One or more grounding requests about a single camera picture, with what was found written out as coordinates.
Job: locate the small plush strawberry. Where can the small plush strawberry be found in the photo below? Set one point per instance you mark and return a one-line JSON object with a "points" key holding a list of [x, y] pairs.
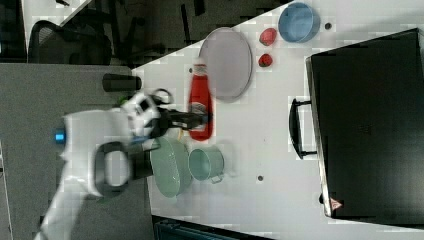
{"points": [[265, 60]]}

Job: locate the green oval colander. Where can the green oval colander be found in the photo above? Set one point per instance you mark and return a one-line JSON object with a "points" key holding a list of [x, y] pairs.
{"points": [[169, 161]]}

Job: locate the silver black toaster oven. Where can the silver black toaster oven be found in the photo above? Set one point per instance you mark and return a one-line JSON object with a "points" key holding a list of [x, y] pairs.
{"points": [[367, 103]]}

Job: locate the grey round plate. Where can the grey round plate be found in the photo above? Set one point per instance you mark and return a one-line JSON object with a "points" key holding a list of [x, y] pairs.
{"points": [[229, 62]]}

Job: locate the black office chair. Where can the black office chair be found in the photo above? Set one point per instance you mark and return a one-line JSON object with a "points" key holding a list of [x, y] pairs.
{"points": [[69, 45]]}

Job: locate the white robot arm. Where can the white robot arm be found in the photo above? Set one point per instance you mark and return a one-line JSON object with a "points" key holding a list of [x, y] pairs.
{"points": [[102, 153]]}

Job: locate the green cup with handle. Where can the green cup with handle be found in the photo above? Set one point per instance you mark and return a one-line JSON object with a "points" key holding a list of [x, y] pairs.
{"points": [[206, 163]]}

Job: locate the plush yellow banana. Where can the plush yellow banana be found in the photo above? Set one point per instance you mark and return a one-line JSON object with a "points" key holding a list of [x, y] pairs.
{"points": [[180, 134]]}

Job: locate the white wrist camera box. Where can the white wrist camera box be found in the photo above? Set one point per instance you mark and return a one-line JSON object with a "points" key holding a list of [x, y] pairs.
{"points": [[141, 112]]}

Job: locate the small green object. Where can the small green object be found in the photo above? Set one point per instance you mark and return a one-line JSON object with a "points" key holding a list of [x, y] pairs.
{"points": [[122, 100]]}

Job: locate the large plush strawberry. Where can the large plush strawberry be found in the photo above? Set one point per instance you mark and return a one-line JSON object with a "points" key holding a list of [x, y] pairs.
{"points": [[268, 36]]}

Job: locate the black cylinder cup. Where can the black cylinder cup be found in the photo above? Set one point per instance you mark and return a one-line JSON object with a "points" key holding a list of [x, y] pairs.
{"points": [[141, 162]]}

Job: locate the red plush ketchup bottle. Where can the red plush ketchup bottle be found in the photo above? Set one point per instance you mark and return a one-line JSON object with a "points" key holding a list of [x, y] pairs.
{"points": [[200, 102]]}

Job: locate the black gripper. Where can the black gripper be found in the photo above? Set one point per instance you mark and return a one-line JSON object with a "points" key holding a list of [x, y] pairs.
{"points": [[168, 119]]}

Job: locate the blue round bowl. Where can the blue round bowl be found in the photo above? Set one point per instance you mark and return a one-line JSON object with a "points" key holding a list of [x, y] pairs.
{"points": [[298, 23]]}

